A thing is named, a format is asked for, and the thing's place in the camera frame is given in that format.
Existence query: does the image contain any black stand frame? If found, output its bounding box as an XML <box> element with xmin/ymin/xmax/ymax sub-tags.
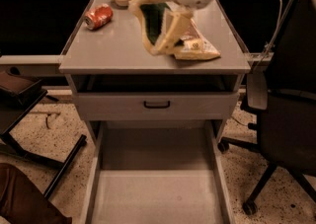
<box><xmin>0</xmin><ymin>66</ymin><xmax>88</xmax><ymax>200</ymax></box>

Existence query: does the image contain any black office chair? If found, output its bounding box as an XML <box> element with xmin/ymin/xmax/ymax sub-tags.
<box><xmin>217</xmin><ymin>0</ymin><xmax>316</xmax><ymax>216</ymax></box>

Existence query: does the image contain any white power cable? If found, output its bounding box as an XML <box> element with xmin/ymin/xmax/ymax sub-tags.
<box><xmin>252</xmin><ymin>0</ymin><xmax>309</xmax><ymax>71</ymax></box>

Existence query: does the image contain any grey drawer cabinet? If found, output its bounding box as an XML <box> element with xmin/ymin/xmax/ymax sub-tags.
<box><xmin>58</xmin><ymin>0</ymin><xmax>252</xmax><ymax>224</ymax></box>

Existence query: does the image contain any red soda can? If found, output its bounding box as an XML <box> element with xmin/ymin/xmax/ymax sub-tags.
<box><xmin>84</xmin><ymin>4</ymin><xmax>114</xmax><ymax>30</ymax></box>

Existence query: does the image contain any black drawer handle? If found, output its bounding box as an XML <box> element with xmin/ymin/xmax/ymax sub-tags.
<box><xmin>143</xmin><ymin>101</ymin><xmax>171</xmax><ymax>110</ymax></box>

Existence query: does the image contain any green and yellow sponge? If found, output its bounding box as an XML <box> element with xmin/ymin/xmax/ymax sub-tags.
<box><xmin>140</xmin><ymin>3</ymin><xmax>175</xmax><ymax>45</ymax></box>

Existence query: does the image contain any open middle drawer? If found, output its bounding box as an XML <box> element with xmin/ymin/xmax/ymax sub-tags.
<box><xmin>79</xmin><ymin>121</ymin><xmax>235</xmax><ymax>224</ymax></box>

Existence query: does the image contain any brown object bottom left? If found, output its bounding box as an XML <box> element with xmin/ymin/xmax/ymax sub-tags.
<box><xmin>0</xmin><ymin>163</ymin><xmax>72</xmax><ymax>224</ymax></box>

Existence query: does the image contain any closed top drawer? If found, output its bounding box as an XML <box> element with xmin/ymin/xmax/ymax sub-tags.
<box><xmin>74</xmin><ymin>93</ymin><xmax>239</xmax><ymax>120</ymax></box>

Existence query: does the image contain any brown chip bag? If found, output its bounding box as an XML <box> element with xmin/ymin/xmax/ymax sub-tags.
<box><xmin>174</xmin><ymin>21</ymin><xmax>220</xmax><ymax>60</ymax></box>

